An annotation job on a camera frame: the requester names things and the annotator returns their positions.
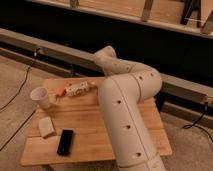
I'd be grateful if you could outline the white plastic bottle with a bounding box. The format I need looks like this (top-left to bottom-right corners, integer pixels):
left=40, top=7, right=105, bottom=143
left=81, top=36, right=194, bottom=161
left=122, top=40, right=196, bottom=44
left=66, top=81, right=96, bottom=97

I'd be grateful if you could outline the black smartphone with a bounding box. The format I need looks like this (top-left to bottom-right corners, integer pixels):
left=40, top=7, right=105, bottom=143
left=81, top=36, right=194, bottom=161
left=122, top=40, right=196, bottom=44
left=57, top=130, right=73, bottom=156

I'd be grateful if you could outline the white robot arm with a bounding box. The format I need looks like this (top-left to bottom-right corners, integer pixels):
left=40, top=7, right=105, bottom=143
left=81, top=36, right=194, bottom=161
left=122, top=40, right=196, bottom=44
left=94, top=46, right=166, bottom=171

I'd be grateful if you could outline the wooden table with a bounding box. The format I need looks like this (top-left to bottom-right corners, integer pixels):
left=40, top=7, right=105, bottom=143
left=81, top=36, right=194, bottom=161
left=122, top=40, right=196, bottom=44
left=19, top=76, right=173, bottom=167

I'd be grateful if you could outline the beige sponge block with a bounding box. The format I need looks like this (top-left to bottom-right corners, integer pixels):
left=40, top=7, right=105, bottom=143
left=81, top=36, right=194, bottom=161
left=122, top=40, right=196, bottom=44
left=38, top=117, right=55, bottom=138

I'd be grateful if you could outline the orange handled tool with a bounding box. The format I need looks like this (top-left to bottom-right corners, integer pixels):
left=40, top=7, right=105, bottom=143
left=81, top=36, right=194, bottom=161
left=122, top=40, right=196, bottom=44
left=55, top=84, right=70, bottom=97

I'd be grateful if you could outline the black cable on floor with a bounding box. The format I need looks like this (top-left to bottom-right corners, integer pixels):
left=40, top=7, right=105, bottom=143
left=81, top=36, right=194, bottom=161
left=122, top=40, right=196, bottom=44
left=0, top=47, right=42, bottom=152

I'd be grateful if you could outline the black cable right side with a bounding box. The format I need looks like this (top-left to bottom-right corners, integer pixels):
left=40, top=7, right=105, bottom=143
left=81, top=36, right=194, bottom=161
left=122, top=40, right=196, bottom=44
left=181, top=98, right=213, bottom=141

